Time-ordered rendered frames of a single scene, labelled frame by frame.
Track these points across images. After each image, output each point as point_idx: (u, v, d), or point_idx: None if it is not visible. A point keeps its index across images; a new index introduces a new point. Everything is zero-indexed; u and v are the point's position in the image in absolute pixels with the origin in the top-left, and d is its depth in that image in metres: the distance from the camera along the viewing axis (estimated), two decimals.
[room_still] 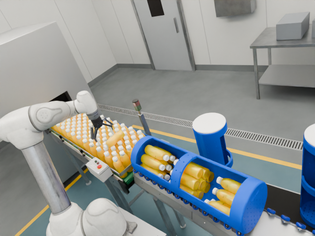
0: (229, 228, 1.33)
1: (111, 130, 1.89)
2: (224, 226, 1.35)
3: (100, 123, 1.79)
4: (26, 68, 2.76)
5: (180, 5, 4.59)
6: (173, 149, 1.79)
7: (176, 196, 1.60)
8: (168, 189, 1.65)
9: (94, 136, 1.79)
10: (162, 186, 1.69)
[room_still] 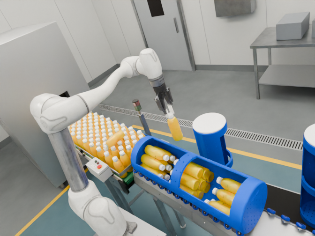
0: (229, 228, 1.33)
1: (171, 109, 1.53)
2: (224, 226, 1.35)
3: (163, 92, 1.45)
4: (26, 68, 2.76)
5: (180, 5, 4.59)
6: (173, 149, 1.79)
7: (176, 196, 1.60)
8: (168, 189, 1.65)
9: (164, 107, 1.47)
10: (162, 186, 1.69)
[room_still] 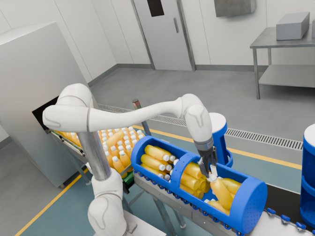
0: (229, 228, 1.33)
1: (214, 171, 1.25)
2: (224, 226, 1.35)
3: None
4: (26, 68, 2.76)
5: (180, 5, 4.59)
6: (173, 149, 1.79)
7: (176, 196, 1.60)
8: (168, 189, 1.65)
9: (207, 172, 1.19)
10: (162, 186, 1.69)
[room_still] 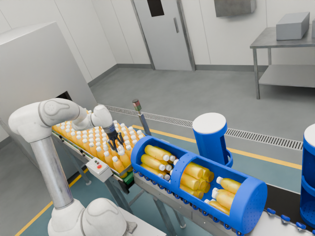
0: (229, 228, 1.33)
1: (122, 148, 1.92)
2: (224, 226, 1.35)
3: (115, 136, 1.83)
4: (26, 68, 2.76)
5: (180, 5, 4.59)
6: (173, 149, 1.79)
7: (176, 196, 1.60)
8: (168, 189, 1.65)
9: (115, 147, 1.86)
10: (162, 186, 1.69)
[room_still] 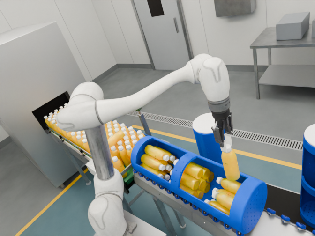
0: (229, 228, 1.33)
1: (228, 140, 1.12)
2: (224, 226, 1.35)
3: (225, 118, 1.04)
4: (26, 68, 2.76)
5: (180, 5, 4.59)
6: (173, 149, 1.79)
7: (176, 196, 1.60)
8: (168, 189, 1.65)
9: (222, 139, 1.06)
10: (162, 186, 1.69)
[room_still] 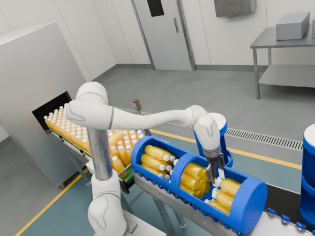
0: (229, 228, 1.33)
1: (221, 174, 1.35)
2: (224, 226, 1.35)
3: None
4: (26, 68, 2.76)
5: (180, 5, 4.59)
6: (173, 149, 1.79)
7: (176, 196, 1.60)
8: (168, 189, 1.65)
9: (213, 178, 1.28)
10: (162, 186, 1.69)
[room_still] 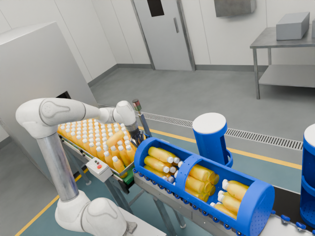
0: (224, 227, 1.35)
1: None
2: None
3: None
4: (26, 68, 2.76)
5: (180, 5, 4.59)
6: (177, 151, 1.76)
7: (176, 195, 1.60)
8: (169, 190, 1.65)
9: (140, 142, 1.78)
10: (160, 188, 1.70)
